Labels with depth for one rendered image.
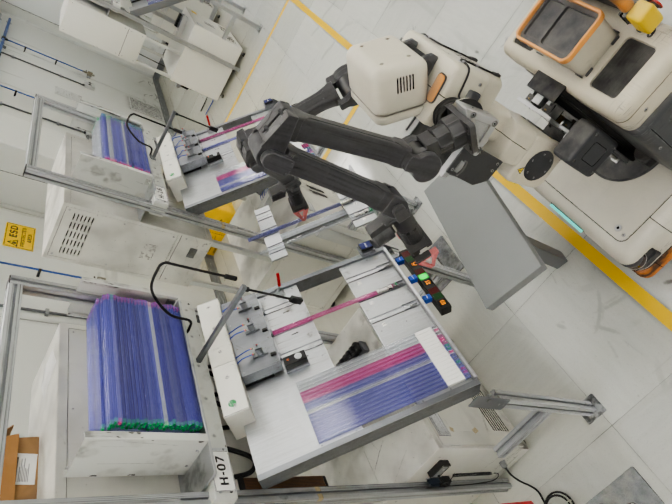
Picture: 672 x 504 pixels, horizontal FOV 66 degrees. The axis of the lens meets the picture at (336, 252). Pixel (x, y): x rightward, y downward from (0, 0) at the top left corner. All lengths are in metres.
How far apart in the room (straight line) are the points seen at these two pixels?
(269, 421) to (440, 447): 0.60
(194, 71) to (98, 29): 0.99
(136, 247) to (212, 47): 3.70
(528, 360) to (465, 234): 0.73
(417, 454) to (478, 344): 0.80
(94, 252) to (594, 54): 2.21
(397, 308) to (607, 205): 0.84
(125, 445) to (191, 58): 5.02
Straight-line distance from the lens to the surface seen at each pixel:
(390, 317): 1.83
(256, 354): 1.74
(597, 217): 2.08
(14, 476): 1.77
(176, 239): 2.71
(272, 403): 1.71
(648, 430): 2.22
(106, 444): 1.47
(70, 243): 2.70
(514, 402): 1.80
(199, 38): 6.02
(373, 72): 1.29
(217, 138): 3.09
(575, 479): 2.34
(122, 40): 5.97
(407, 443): 2.00
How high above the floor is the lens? 2.07
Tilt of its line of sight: 36 degrees down
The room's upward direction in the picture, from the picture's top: 73 degrees counter-clockwise
